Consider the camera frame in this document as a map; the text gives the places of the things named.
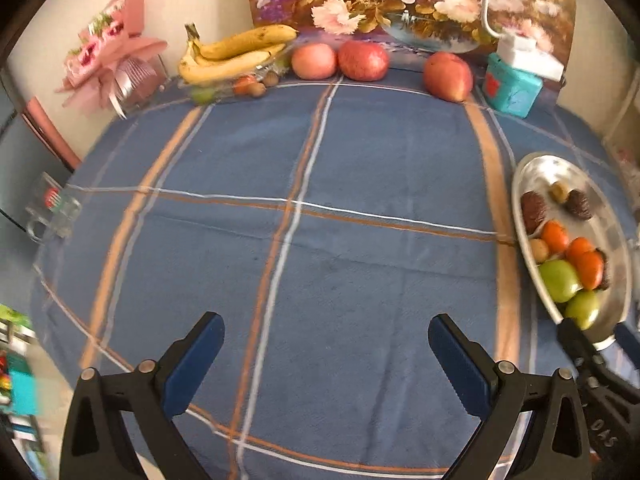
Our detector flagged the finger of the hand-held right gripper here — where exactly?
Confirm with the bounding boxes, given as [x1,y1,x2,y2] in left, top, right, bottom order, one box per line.
[556,317,608,378]
[614,322,640,361]

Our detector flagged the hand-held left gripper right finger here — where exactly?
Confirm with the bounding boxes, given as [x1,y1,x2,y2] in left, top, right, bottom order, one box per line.
[428,313,593,480]

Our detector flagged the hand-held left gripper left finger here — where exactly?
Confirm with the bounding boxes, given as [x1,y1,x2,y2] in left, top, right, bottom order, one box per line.
[60,311,226,480]

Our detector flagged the green oval fruit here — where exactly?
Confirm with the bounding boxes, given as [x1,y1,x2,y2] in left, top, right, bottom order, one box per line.
[564,290,600,331]

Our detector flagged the green apple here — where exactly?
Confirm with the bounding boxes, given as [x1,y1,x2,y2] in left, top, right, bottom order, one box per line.
[537,259,583,303]

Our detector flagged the orange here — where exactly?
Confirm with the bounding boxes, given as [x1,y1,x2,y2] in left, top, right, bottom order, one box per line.
[575,251,606,291]
[541,220,571,255]
[565,237,597,266]

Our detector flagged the round metal plate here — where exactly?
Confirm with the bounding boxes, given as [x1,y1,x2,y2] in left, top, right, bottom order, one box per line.
[511,152,633,351]

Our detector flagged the small wrinkled brown date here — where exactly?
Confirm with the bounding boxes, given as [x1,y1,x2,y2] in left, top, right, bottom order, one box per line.
[567,189,594,221]

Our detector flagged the large wrinkled brown date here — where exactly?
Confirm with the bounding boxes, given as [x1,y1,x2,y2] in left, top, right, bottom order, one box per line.
[520,191,547,233]

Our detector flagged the dark wrinkled date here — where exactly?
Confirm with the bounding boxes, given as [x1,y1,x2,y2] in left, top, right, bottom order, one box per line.
[597,250,613,292]

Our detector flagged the blue plaid tablecloth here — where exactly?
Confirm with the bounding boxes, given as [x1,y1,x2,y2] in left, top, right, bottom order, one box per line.
[30,67,640,480]

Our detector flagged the colourful packages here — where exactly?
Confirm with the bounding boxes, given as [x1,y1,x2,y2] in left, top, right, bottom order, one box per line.
[0,302,46,478]

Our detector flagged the glass mug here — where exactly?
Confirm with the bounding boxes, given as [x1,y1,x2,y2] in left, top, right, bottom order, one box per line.
[25,172,82,243]

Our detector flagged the teal house-shaped box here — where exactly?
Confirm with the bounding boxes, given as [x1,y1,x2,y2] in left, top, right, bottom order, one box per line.
[484,52,543,119]

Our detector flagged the clear fruit bowl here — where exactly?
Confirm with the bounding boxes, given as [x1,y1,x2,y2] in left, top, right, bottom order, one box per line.
[177,50,296,106]

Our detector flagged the large red apple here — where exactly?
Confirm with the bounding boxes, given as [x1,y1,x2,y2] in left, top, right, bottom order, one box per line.
[423,51,474,104]

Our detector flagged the white desk lamp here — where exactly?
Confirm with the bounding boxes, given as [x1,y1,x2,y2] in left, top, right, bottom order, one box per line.
[470,0,566,82]

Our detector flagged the yellow banana bunch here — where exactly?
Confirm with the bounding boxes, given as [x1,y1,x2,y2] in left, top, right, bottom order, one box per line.
[178,23,299,86]

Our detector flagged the pink flower bouquet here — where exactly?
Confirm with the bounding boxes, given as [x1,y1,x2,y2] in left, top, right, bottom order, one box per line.
[55,0,168,120]

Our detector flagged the medium red apple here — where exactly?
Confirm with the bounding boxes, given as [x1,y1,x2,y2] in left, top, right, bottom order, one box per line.
[338,41,390,82]

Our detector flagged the pink apple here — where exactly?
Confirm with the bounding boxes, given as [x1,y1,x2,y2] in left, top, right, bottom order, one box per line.
[291,43,337,80]

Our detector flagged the floral painting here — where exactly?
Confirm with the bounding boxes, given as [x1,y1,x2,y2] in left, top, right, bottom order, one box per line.
[245,0,576,68]

